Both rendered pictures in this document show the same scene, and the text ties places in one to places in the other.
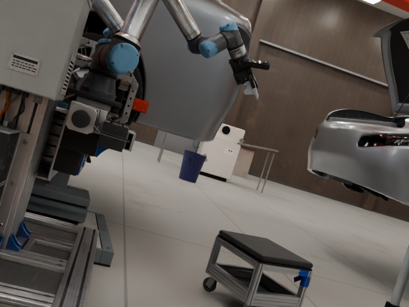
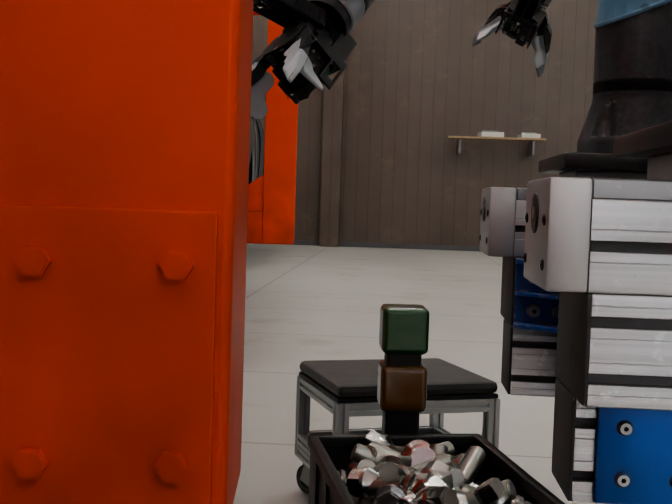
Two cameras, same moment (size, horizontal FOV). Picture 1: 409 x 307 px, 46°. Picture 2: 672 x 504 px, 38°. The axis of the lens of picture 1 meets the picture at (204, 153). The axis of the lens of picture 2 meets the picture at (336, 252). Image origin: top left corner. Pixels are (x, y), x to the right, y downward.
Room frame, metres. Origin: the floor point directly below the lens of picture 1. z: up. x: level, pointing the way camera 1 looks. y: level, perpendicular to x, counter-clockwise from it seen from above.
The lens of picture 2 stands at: (2.07, 1.86, 0.75)
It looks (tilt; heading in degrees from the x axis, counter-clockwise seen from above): 3 degrees down; 284
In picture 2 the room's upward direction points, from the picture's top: 2 degrees clockwise
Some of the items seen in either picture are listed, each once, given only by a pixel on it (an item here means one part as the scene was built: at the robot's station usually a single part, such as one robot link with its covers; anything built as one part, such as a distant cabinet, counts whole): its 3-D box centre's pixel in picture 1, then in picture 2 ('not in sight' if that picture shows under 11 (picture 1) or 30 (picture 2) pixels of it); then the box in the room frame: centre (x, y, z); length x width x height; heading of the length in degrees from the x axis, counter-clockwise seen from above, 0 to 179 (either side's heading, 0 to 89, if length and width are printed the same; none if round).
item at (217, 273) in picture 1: (256, 276); (391, 438); (2.51, -0.45, 0.17); 0.43 x 0.36 x 0.34; 32
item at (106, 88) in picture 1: (100, 84); (636, 121); (2.01, 0.50, 0.87); 0.15 x 0.15 x 0.10
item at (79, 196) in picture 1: (61, 172); not in sight; (2.95, 0.80, 0.32); 0.40 x 0.30 x 0.28; 106
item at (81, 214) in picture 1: (44, 200); not in sight; (2.94, 0.85, 0.13); 0.50 x 0.36 x 0.10; 106
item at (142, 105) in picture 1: (139, 105); not in sight; (2.88, 0.45, 0.85); 0.09 x 0.08 x 0.07; 106
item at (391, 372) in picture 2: not in sight; (401, 385); (2.22, 1.03, 0.59); 0.04 x 0.04 x 0.04; 16
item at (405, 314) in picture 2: not in sight; (403, 328); (2.22, 1.03, 0.64); 0.04 x 0.04 x 0.04; 16
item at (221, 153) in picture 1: (217, 150); not in sight; (10.14, -0.25, 0.57); 2.39 x 0.59 x 1.14; 100
